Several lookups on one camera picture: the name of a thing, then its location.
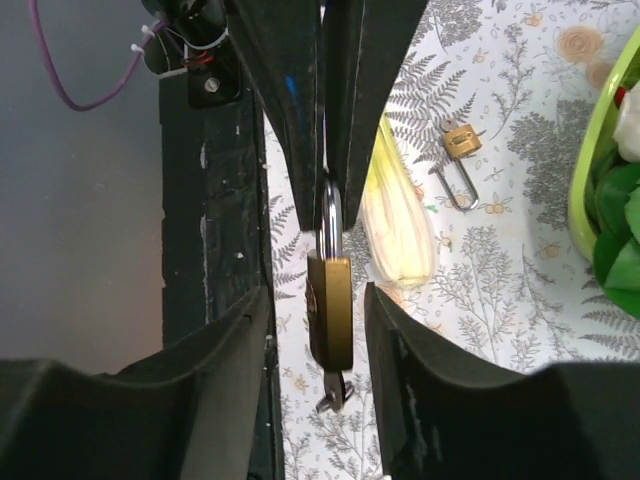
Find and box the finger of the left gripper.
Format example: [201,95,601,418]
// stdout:
[323,0,428,231]
[225,0,323,231]

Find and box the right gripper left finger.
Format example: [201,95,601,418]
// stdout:
[1,287,269,479]

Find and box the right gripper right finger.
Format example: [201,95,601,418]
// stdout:
[365,284,639,479]

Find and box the small key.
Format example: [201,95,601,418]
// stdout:
[316,372,354,414]

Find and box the small brass padlock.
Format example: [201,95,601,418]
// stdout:
[306,178,353,373]

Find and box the small brass padlock open shackle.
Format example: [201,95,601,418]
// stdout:
[429,117,482,212]

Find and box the floral table mat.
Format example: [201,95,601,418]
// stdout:
[262,0,640,480]

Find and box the toy celery stalk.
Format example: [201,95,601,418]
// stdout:
[360,117,436,287]

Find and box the green plastic basket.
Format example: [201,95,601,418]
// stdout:
[568,27,639,261]

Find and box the toy bok choy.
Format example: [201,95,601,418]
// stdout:
[613,83,639,163]

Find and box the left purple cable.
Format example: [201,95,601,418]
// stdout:
[27,0,171,112]

